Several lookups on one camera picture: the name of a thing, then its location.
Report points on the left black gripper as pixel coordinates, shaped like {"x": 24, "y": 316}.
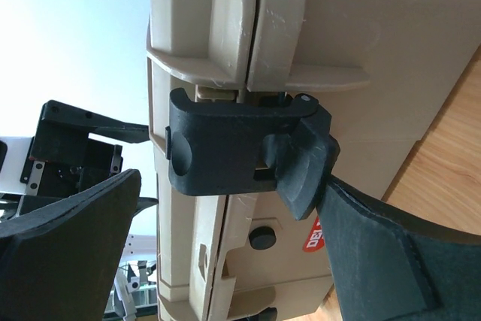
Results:
{"x": 64, "y": 161}

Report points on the tan plastic tool box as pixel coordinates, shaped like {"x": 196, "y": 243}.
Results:
{"x": 254, "y": 106}

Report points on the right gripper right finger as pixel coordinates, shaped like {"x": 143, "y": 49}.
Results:
{"x": 388, "y": 264}

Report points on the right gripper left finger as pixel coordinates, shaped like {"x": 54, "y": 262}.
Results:
{"x": 59, "y": 262}

